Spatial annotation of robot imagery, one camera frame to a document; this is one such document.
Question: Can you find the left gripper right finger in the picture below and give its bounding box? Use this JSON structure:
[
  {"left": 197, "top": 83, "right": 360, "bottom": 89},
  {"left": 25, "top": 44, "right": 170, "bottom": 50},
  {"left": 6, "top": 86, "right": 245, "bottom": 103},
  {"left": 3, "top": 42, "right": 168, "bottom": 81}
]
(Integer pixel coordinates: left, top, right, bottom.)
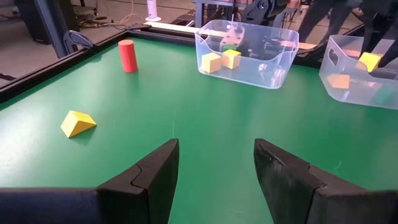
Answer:
[{"left": 253, "top": 138, "right": 369, "bottom": 224}]

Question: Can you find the white tower fan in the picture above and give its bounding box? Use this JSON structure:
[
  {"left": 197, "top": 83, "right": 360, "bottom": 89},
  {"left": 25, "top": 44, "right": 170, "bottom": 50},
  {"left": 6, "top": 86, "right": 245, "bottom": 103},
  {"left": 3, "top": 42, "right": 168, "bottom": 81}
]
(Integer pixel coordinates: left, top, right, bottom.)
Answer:
[{"left": 145, "top": 0, "right": 162, "bottom": 22}]

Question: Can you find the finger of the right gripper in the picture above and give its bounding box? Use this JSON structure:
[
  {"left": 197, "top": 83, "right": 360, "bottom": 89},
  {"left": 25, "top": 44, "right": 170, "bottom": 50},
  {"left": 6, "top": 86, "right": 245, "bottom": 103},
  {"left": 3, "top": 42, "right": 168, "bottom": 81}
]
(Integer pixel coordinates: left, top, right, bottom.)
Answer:
[
  {"left": 360, "top": 12, "right": 379, "bottom": 57},
  {"left": 377, "top": 37, "right": 398, "bottom": 68}
]

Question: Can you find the yellow wedge block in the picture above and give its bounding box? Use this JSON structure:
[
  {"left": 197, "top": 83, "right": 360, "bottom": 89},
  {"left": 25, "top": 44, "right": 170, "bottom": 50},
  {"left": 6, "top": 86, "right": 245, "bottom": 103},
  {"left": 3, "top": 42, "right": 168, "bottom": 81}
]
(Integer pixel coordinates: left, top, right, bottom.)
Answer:
[{"left": 60, "top": 110, "right": 98, "bottom": 139}]

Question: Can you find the yellow cube block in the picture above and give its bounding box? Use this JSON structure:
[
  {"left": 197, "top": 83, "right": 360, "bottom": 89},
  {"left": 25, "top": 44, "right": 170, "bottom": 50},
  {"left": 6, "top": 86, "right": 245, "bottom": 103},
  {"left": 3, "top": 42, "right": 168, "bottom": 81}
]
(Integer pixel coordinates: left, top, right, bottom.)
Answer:
[
  {"left": 221, "top": 49, "right": 242, "bottom": 70},
  {"left": 326, "top": 73, "right": 351, "bottom": 90},
  {"left": 358, "top": 52, "right": 384, "bottom": 73},
  {"left": 201, "top": 52, "right": 223, "bottom": 74}
]

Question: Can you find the red cylinder block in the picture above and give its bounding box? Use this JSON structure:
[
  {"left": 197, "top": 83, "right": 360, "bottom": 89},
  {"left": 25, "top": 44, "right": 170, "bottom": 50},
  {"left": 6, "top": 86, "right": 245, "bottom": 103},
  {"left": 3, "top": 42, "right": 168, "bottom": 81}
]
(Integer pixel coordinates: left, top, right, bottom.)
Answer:
[{"left": 118, "top": 39, "right": 139, "bottom": 74}]

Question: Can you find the black table clamp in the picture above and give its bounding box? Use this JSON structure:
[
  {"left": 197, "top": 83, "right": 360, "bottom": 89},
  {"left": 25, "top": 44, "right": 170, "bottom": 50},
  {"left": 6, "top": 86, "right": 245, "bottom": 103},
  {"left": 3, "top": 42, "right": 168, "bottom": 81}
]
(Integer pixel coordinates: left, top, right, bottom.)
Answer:
[{"left": 63, "top": 30, "right": 95, "bottom": 55}]

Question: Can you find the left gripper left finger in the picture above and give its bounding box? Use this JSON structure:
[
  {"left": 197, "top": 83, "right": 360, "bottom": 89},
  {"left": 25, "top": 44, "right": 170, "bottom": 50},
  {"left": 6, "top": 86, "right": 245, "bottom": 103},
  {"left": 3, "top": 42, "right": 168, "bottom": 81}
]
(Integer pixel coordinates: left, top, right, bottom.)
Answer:
[{"left": 95, "top": 138, "right": 180, "bottom": 224}]

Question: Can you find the black table frame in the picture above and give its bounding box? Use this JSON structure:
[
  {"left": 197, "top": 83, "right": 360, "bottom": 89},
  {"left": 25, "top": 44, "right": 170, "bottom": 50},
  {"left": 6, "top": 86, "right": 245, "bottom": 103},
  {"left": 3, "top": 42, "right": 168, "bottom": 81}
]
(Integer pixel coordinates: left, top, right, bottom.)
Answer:
[{"left": 0, "top": 21, "right": 364, "bottom": 103}]

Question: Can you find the clear plastic bin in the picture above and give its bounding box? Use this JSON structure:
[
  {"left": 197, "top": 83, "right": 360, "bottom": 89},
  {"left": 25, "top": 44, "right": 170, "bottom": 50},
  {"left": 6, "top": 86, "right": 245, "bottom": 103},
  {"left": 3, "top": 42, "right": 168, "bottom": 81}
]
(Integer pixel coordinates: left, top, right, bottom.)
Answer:
[
  {"left": 194, "top": 19, "right": 300, "bottom": 90},
  {"left": 318, "top": 34, "right": 398, "bottom": 110}
]

